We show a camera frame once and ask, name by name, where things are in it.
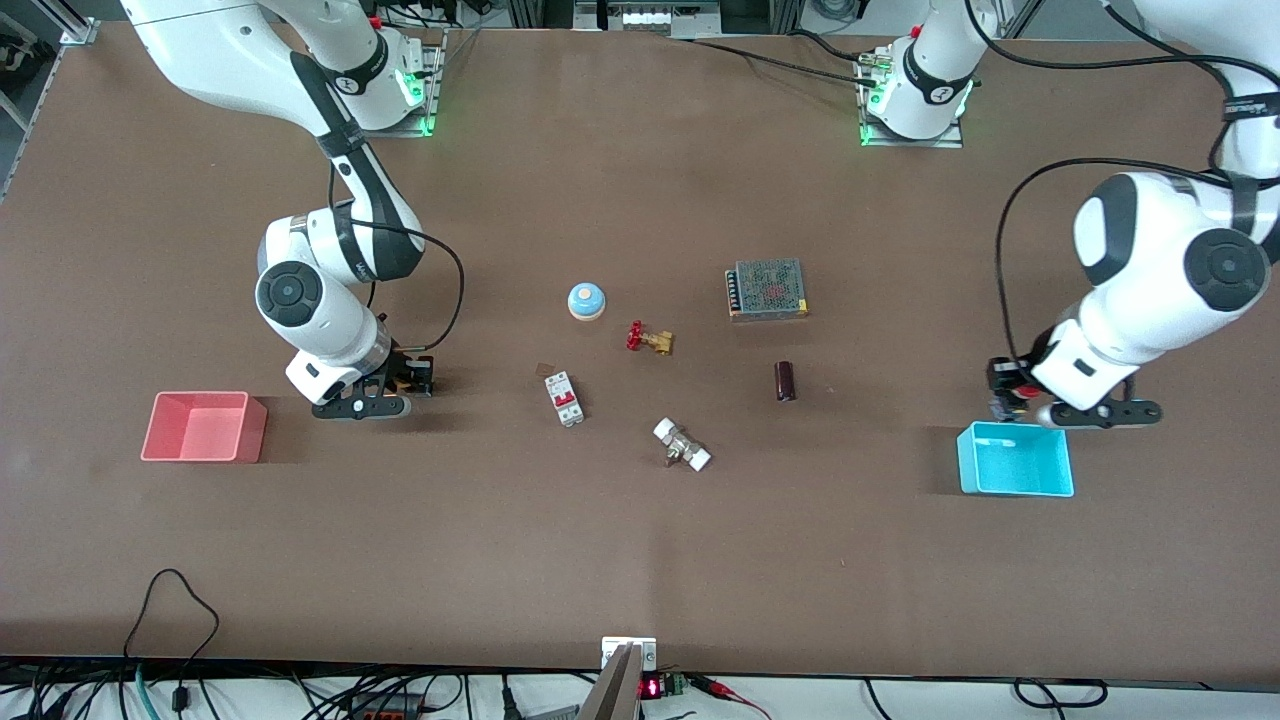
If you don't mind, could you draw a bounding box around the light blue plastic box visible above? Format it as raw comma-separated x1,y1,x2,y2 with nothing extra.
957,421,1075,498

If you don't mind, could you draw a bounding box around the white red circuit breaker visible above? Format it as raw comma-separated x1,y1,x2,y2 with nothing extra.
544,371,587,428

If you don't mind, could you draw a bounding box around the pink plastic box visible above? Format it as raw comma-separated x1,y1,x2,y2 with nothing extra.
140,391,268,464

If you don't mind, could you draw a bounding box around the silver mesh power supply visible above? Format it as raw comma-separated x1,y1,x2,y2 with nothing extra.
725,258,810,323

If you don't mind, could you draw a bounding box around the metal valve with white caps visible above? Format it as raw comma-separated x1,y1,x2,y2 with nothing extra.
652,417,713,473

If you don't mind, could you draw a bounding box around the silver control box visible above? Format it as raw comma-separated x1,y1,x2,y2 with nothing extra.
573,0,723,39

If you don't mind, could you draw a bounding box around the red clip lead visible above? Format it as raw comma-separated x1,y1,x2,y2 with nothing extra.
690,674,773,720

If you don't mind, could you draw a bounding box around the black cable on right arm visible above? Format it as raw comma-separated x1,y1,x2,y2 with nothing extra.
328,150,467,353

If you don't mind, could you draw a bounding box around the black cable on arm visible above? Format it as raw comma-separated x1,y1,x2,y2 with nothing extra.
328,150,467,353
996,158,1280,366

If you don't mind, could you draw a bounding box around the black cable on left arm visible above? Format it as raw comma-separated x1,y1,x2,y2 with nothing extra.
996,158,1280,366

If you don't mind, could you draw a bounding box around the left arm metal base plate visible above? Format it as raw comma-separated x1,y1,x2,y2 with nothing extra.
856,50,965,150

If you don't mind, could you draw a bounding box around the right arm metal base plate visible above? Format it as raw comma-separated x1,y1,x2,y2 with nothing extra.
333,28,447,138

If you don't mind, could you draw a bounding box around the black overhead cable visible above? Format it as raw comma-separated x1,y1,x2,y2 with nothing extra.
960,0,1280,101

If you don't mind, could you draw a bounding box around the black looped cable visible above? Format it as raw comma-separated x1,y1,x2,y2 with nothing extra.
122,568,221,716

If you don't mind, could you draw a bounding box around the black cable below table edge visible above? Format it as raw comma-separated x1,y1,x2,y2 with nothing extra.
1013,678,1109,710

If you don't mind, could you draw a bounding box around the white mount bracket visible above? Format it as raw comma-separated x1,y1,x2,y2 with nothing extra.
601,636,658,671

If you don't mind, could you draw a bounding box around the grey camera mount bar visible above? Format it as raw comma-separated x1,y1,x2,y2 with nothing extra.
578,643,643,720

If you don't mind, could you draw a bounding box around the black cable on table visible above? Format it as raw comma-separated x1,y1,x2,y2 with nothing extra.
672,35,881,89

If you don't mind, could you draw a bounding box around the aluminium frame profile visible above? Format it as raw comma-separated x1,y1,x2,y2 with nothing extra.
58,0,103,47

